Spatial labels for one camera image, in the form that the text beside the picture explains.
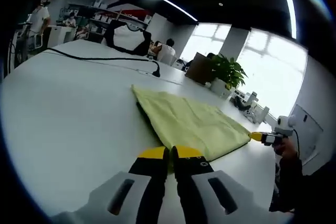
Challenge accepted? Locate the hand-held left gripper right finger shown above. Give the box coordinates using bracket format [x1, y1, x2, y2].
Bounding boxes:
[169, 144, 292, 224]

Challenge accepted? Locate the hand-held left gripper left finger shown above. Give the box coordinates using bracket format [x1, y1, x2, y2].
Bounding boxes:
[51, 146, 170, 224]

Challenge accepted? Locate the yellow blue black garment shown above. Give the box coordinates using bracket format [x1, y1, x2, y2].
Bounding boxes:
[131, 84, 251, 162]

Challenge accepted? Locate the person's right hand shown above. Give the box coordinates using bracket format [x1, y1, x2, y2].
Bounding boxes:
[272, 138, 300, 159]

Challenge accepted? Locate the whiteboard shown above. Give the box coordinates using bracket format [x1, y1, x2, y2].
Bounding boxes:
[290, 104, 323, 162]

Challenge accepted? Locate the black headset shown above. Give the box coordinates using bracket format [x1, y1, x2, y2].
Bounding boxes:
[234, 95, 251, 110]

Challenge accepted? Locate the wide window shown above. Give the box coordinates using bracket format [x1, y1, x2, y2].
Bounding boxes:
[237, 28, 308, 120]

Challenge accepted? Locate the green potted plant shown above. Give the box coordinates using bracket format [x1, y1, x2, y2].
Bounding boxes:
[208, 53, 249, 99]

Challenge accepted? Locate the narrow window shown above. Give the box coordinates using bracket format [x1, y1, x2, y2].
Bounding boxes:
[181, 23, 232, 65]

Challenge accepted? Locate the black and white raglan shirt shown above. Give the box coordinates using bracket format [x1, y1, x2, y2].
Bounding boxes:
[104, 19, 153, 57]

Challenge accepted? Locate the shelving with white boxes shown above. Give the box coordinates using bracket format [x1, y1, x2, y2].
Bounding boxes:
[59, 0, 153, 29]

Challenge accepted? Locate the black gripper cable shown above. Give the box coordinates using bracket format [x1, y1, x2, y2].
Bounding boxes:
[292, 128, 301, 156]

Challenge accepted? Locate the black cable with plug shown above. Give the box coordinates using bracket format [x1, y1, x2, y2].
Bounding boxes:
[41, 48, 161, 78]

